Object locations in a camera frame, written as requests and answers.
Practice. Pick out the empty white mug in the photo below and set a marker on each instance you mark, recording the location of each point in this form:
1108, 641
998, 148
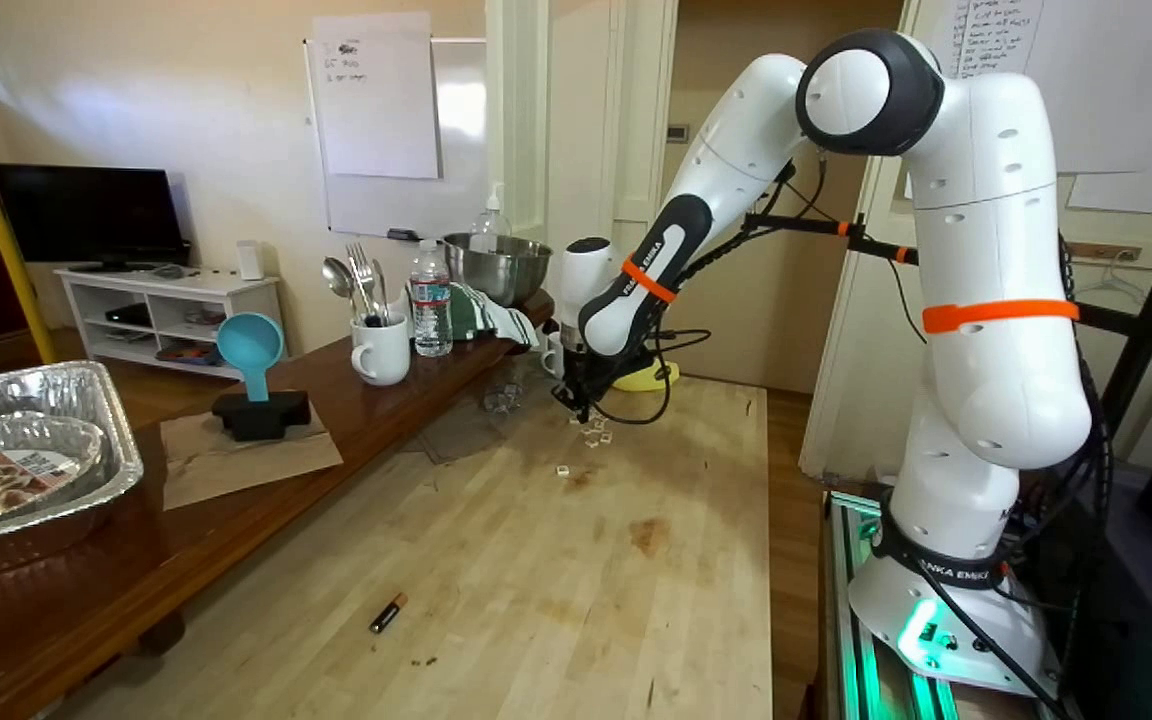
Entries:
548, 356

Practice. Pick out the aluminium foil tray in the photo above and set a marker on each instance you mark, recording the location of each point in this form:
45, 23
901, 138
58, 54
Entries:
83, 401

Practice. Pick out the white mug with utensils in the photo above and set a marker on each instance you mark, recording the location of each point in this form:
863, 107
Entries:
382, 356

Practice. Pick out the grey robot mounting plate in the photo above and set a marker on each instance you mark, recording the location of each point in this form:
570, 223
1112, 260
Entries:
989, 641

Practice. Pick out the aluminium frame with green light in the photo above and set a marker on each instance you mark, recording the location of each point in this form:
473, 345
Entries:
871, 667

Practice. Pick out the clear pump soap bottle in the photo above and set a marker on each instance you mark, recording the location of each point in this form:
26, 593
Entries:
489, 232

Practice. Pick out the black boom bar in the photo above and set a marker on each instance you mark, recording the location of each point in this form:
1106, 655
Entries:
1122, 316

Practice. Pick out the dark equipment cabinet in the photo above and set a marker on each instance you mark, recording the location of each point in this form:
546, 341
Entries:
1136, 641

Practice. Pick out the handwritten white wall sheet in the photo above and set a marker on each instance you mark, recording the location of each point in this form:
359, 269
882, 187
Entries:
1136, 82

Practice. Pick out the clear plastic water bottle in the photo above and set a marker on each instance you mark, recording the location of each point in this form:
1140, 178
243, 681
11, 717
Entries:
429, 307

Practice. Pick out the crushed clear plastic bottle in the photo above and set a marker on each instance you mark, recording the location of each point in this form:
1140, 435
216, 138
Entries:
505, 396

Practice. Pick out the black television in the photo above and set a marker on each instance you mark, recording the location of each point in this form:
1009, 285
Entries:
91, 213

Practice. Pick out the black stand base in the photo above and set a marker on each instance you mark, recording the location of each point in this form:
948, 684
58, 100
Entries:
261, 416

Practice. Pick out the black marker pen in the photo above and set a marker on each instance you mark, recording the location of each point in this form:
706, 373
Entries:
385, 613

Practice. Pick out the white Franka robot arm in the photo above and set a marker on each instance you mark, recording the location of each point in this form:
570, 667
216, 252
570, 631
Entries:
989, 203

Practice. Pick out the white door frame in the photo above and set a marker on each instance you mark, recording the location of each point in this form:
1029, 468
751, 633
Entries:
579, 107

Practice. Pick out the brown wooden counter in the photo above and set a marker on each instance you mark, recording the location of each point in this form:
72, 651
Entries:
68, 602

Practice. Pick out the white TV shelf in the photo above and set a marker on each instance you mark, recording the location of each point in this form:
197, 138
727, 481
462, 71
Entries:
137, 285

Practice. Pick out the metal spoon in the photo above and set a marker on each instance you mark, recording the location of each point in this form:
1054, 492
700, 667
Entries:
341, 278

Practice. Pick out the white wall whiteboard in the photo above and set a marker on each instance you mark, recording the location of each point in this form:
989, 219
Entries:
462, 146

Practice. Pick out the green striped white towel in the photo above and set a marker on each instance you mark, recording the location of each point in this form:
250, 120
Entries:
502, 321

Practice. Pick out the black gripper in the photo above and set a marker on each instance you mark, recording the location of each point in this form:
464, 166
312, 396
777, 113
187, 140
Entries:
587, 369

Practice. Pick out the white flipchart paper sheet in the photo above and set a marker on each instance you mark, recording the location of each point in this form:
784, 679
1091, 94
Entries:
372, 107

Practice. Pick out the yellow level stick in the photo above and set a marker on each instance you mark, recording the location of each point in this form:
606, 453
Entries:
19, 281

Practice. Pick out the blue plastic scoop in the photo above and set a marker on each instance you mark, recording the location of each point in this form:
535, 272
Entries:
250, 345

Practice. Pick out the steel mixing bowl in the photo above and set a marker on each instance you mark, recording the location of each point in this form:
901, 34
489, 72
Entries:
502, 266

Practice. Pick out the brown cardboard sheet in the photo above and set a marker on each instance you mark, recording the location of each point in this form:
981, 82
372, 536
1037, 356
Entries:
243, 474

